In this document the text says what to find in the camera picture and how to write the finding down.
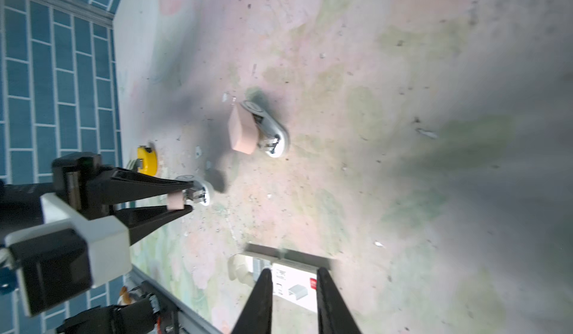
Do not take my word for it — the aluminium front rail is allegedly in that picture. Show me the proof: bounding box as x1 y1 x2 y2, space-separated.
123 266 221 334

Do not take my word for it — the white staple box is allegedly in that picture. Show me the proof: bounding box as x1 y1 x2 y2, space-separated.
228 244 332 313

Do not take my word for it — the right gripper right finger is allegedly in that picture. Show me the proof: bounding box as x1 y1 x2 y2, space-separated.
316 268 361 334

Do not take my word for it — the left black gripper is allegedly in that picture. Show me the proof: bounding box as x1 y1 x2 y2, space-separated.
1 152 193 245

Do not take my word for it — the yellow tape measure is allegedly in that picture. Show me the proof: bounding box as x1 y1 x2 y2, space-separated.
126 144 158 177

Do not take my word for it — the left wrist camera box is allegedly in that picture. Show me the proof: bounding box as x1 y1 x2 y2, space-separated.
4 193 132 317

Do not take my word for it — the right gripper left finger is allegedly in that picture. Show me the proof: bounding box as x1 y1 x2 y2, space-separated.
231 268 273 334

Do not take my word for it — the pink stapler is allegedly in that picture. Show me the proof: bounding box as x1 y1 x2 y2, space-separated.
167 175 215 210
228 101 289 159

